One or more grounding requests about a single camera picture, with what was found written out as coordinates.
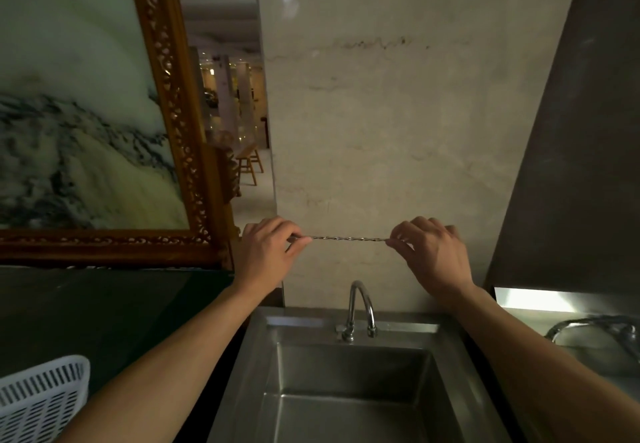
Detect person's right hand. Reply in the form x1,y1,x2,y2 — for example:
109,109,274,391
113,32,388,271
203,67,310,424
385,216,477,306

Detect person's left hand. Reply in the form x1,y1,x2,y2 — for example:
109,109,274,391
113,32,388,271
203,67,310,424
232,216,314,299

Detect twisted metal rod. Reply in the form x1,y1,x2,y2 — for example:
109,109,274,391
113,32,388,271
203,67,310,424
287,235,408,245

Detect person's left forearm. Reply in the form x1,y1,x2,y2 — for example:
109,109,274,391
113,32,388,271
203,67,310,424
55,280,282,443

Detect person's right forearm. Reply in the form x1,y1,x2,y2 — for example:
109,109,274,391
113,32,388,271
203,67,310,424
442,285,640,443

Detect chrome gooseneck faucet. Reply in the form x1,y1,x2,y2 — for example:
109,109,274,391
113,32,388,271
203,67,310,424
335,280,378,344

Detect wooden stool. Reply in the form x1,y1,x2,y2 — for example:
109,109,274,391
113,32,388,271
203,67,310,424
234,147,265,187

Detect stainless steel sink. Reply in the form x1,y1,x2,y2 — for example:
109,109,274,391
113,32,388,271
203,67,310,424
206,305,512,443

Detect low chrome faucet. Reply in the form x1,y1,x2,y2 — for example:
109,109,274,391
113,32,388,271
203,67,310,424
544,315,640,364

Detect white plastic basket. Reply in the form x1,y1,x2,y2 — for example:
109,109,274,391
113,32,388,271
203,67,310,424
0,355,92,443

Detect marble picture in carved frame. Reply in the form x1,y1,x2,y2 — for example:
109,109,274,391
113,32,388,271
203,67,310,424
0,0,242,272

